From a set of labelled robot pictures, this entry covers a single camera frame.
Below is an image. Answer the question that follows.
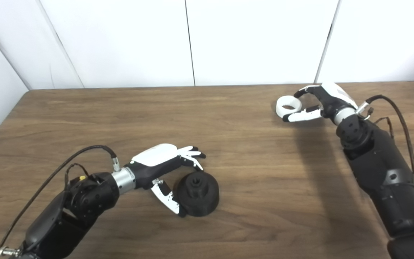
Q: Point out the white and black right hand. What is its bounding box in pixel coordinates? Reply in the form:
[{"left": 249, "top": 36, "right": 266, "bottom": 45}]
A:
[{"left": 282, "top": 82, "right": 358, "bottom": 123}]

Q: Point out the thin right wrist wire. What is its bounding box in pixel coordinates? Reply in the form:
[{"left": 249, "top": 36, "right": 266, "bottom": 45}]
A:
[{"left": 372, "top": 117, "right": 394, "bottom": 139}]

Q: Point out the white and black left hand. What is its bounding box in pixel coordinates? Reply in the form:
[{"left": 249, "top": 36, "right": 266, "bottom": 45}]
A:
[{"left": 130, "top": 144, "right": 206, "bottom": 217}]

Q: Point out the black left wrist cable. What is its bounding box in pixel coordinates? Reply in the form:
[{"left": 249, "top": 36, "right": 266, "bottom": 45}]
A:
[{"left": 0, "top": 145, "right": 121, "bottom": 259}]

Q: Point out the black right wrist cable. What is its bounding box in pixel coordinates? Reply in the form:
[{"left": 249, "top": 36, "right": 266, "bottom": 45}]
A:
[{"left": 356, "top": 95, "right": 414, "bottom": 207}]

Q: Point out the white ring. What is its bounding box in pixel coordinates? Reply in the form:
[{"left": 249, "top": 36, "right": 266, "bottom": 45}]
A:
[{"left": 276, "top": 96, "right": 302, "bottom": 119}]

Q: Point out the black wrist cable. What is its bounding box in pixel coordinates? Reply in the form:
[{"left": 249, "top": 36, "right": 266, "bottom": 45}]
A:
[
  {"left": 0, "top": 145, "right": 121, "bottom": 259},
  {"left": 356, "top": 95, "right": 414, "bottom": 207}
]

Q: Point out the thin wrist wire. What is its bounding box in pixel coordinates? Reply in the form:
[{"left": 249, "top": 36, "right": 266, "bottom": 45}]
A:
[
  {"left": 64, "top": 163, "right": 91, "bottom": 191},
  {"left": 372, "top": 117, "right": 394, "bottom": 139}
]

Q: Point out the thin left wrist wire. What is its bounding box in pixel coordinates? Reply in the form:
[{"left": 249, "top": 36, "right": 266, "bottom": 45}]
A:
[{"left": 64, "top": 163, "right": 91, "bottom": 191}]

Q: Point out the round black part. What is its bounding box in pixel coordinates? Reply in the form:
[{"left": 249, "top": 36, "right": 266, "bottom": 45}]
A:
[{"left": 176, "top": 171, "right": 220, "bottom": 217}]

